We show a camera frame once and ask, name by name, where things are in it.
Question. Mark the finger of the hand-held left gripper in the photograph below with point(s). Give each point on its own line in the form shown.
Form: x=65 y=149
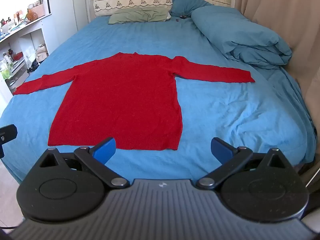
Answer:
x=7 y=133

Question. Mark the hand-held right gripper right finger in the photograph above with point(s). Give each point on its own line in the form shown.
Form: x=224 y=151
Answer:
x=221 y=150

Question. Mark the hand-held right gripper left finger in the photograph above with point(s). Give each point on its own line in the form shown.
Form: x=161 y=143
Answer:
x=106 y=150

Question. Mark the red knit sweater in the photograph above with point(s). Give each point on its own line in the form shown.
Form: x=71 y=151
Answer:
x=120 y=100

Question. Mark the blue bed sheet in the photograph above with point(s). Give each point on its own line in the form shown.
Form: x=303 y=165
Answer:
x=225 y=115

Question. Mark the green plastic bag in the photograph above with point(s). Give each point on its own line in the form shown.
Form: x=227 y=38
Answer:
x=5 y=73

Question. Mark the white bottle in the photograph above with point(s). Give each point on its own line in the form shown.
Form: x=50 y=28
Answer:
x=6 y=58

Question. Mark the red box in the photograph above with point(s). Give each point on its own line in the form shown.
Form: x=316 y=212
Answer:
x=17 y=55

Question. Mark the beige plush toy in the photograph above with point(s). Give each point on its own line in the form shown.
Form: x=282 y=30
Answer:
x=41 y=52

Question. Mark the white shelf unit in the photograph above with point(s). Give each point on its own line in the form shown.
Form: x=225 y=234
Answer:
x=22 y=37

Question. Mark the blue pillow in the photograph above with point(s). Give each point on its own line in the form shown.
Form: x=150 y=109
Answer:
x=237 y=37
x=186 y=5

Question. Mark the orange round ornament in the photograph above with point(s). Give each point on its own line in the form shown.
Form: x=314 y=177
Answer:
x=32 y=15

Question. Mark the pink storage basket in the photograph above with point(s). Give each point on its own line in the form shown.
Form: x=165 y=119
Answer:
x=39 y=10

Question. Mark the white wardrobe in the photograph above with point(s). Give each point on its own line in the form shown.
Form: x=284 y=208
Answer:
x=65 y=12

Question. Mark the grey-green crumpled cloth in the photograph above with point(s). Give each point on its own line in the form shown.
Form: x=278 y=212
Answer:
x=138 y=15

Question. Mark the cream embroidered pillow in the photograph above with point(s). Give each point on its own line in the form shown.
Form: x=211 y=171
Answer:
x=130 y=5

